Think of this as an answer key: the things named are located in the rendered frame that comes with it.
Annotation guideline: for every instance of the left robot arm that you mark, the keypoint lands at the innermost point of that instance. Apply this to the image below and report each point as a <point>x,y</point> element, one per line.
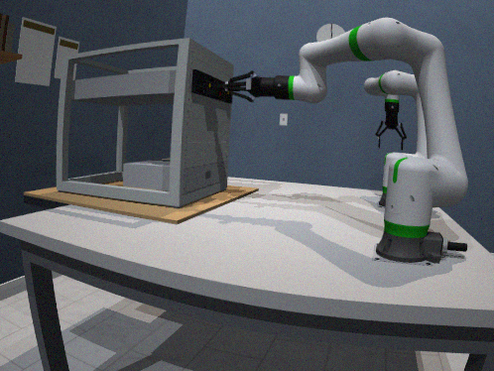
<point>415,185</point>

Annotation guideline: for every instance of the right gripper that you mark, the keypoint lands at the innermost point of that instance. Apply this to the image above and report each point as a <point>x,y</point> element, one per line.
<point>391,123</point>

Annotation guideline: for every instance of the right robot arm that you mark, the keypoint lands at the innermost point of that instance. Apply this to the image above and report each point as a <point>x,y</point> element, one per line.
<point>398,83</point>

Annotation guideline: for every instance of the grey metal rack frame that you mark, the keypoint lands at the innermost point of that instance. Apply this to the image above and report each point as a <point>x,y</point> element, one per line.
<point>197,168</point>

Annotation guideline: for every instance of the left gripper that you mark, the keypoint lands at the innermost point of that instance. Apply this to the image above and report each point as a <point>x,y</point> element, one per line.
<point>266,86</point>

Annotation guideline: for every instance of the tan flat board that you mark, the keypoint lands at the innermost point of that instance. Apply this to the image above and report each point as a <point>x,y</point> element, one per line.
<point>152,211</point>

